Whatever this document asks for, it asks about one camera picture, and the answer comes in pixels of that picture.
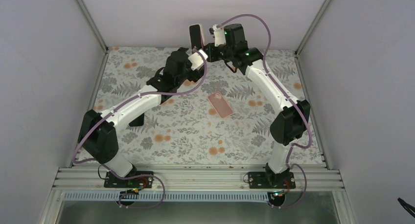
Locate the black smartphone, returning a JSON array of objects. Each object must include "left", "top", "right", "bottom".
[
  {"left": 129, "top": 114, "right": 145, "bottom": 127},
  {"left": 189, "top": 24, "right": 203, "bottom": 50}
]

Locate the pink phone case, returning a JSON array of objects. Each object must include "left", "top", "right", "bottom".
[{"left": 207, "top": 91, "right": 234, "bottom": 119}]

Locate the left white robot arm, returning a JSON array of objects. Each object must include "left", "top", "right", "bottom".
[{"left": 76, "top": 48, "right": 208, "bottom": 187}]

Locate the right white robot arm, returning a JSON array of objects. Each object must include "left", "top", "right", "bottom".
[{"left": 189, "top": 23, "right": 311, "bottom": 188}]

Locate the black object at edge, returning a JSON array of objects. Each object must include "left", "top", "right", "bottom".
[{"left": 397, "top": 197, "right": 415, "bottom": 218}]

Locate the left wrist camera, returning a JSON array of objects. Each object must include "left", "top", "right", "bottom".
[{"left": 188, "top": 53, "right": 208, "bottom": 70}]

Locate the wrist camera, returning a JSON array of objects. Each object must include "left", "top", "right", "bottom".
[
  {"left": 188, "top": 53, "right": 208, "bottom": 70},
  {"left": 209, "top": 24, "right": 226, "bottom": 47}
]

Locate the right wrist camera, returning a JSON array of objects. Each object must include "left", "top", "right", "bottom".
[{"left": 209, "top": 24, "right": 226, "bottom": 47}]

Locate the right aluminium frame post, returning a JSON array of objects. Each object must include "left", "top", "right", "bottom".
[{"left": 295, "top": 0, "right": 332, "bottom": 59}]

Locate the aluminium frame post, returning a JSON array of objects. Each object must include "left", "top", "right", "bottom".
[
  {"left": 76, "top": 0, "right": 108, "bottom": 53},
  {"left": 295, "top": 0, "right": 332, "bottom": 59}
]

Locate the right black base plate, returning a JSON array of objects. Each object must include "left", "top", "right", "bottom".
[{"left": 246, "top": 172, "right": 296, "bottom": 189}]

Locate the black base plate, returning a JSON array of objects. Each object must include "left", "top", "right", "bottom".
[
  {"left": 246, "top": 172, "right": 296, "bottom": 189},
  {"left": 103, "top": 171, "right": 154, "bottom": 189}
]

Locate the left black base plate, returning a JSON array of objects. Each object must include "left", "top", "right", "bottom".
[{"left": 103, "top": 171, "right": 154, "bottom": 189}]

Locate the left aluminium frame post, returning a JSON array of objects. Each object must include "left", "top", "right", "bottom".
[{"left": 76, "top": 0, "right": 108, "bottom": 53}]

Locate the perforated cable duct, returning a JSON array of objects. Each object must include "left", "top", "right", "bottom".
[{"left": 63, "top": 191, "right": 268, "bottom": 202}]

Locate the aluminium front rail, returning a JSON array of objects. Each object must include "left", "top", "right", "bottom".
[{"left": 52, "top": 164, "right": 345, "bottom": 191}]

